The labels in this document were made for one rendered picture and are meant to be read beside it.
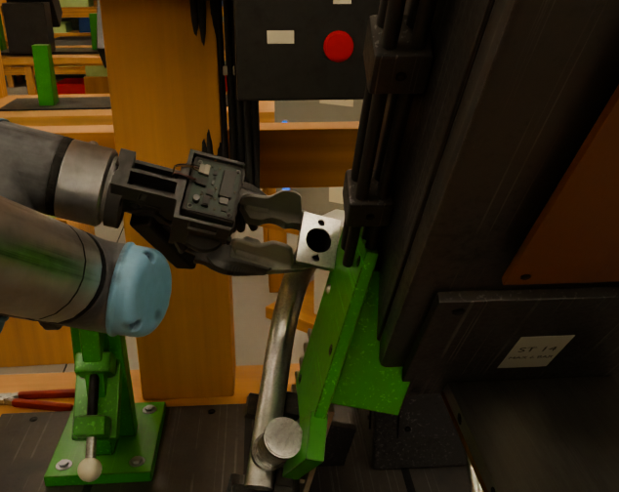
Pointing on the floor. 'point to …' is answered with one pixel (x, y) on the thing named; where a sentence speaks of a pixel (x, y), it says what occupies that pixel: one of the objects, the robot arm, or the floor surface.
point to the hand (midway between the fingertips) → (309, 245)
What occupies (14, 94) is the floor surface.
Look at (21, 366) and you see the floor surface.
